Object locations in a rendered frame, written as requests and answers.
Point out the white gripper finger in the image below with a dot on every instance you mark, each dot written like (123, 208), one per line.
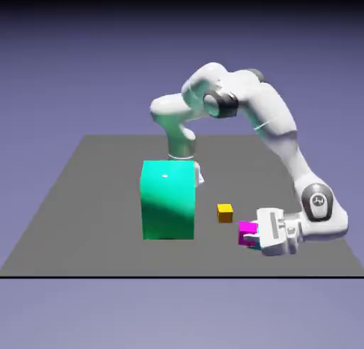
(251, 238)

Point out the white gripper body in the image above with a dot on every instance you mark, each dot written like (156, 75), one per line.
(268, 231)

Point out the small magenta cube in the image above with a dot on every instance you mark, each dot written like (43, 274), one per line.
(246, 229)

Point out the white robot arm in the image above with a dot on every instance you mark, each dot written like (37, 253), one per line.
(273, 113)

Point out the small orange cube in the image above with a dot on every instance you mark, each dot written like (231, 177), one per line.
(225, 212)

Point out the large teal box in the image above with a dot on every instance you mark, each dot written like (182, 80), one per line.
(167, 198)

